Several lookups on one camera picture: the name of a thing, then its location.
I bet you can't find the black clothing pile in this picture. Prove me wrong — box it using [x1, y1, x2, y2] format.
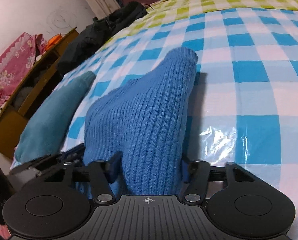
[57, 1, 147, 75]

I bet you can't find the orange object on cabinet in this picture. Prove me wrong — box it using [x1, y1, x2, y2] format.
[45, 34, 63, 51]

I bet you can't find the blue white checkered bedsheet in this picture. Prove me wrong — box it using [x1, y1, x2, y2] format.
[60, 8, 298, 219]

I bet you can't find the teal folded towel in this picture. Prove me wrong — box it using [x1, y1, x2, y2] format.
[14, 72, 96, 163]

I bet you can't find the pink floral bag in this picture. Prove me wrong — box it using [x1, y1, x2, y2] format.
[0, 33, 46, 107]

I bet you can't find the blue knit sweater yellow stripe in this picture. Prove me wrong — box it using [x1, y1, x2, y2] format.
[83, 47, 198, 195]

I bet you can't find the wooden side cabinet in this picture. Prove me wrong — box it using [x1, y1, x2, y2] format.
[0, 28, 78, 159]

